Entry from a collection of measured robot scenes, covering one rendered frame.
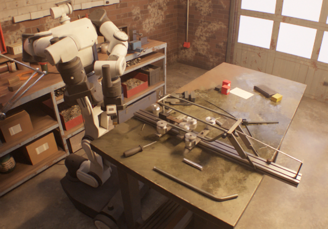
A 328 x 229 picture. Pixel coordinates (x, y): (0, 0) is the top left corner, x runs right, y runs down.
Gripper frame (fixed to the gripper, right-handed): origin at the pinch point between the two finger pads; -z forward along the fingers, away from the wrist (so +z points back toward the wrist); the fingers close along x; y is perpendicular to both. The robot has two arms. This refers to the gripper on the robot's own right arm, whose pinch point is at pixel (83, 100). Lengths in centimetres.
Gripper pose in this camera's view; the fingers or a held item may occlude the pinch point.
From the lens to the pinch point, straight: 100.2
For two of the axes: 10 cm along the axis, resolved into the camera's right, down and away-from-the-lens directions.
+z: -1.2, -7.5, -6.5
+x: -9.5, 2.7, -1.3
